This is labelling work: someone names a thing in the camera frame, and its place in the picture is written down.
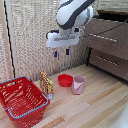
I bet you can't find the silver drawer handle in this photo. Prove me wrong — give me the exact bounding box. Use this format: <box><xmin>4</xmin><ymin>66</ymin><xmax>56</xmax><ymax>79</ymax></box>
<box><xmin>89</xmin><ymin>32</ymin><xmax>119</xmax><ymax>44</ymax></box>
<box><xmin>95</xmin><ymin>54</ymin><xmax>121</xmax><ymax>68</ymax></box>

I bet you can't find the beige woven blind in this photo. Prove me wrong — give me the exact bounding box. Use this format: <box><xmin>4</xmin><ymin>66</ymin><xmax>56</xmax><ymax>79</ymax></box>
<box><xmin>0</xmin><ymin>0</ymin><xmax>101</xmax><ymax>83</ymax></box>

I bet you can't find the red basket with blue rim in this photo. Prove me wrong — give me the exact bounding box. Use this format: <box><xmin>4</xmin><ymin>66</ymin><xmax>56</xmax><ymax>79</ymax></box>
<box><xmin>0</xmin><ymin>75</ymin><xmax>51</xmax><ymax>128</ymax></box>

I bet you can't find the dark brown dresser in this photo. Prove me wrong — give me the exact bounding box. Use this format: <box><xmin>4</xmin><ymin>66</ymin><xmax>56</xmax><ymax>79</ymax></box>
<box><xmin>81</xmin><ymin>9</ymin><xmax>128</xmax><ymax>83</ymax></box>

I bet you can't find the yellow orange snack packet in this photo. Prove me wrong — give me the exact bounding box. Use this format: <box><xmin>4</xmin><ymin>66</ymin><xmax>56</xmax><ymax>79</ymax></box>
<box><xmin>38</xmin><ymin>70</ymin><xmax>55</xmax><ymax>101</ymax></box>

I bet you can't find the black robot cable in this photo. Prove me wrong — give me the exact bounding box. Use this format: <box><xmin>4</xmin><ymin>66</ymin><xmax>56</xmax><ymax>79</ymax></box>
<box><xmin>81</xmin><ymin>18</ymin><xmax>128</xmax><ymax>39</ymax></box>

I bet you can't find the pink plastic cup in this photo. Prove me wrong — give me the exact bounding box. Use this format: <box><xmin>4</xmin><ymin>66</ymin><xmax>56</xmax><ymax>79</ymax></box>
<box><xmin>71</xmin><ymin>75</ymin><xmax>87</xmax><ymax>96</ymax></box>

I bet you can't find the brown drawer front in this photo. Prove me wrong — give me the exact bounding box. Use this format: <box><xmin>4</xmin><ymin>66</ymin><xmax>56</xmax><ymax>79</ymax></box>
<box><xmin>82</xmin><ymin>17</ymin><xmax>128</xmax><ymax>61</ymax></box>
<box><xmin>88</xmin><ymin>48</ymin><xmax>128</xmax><ymax>82</ymax></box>

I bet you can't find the orange-red bowl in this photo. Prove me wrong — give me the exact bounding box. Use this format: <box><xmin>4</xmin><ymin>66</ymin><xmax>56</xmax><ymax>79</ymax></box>
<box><xmin>57</xmin><ymin>73</ymin><xmax>74</xmax><ymax>88</ymax></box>

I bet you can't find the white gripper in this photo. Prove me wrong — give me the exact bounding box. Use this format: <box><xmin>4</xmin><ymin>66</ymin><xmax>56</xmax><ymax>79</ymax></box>
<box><xmin>45</xmin><ymin>27</ymin><xmax>83</xmax><ymax>59</ymax></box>

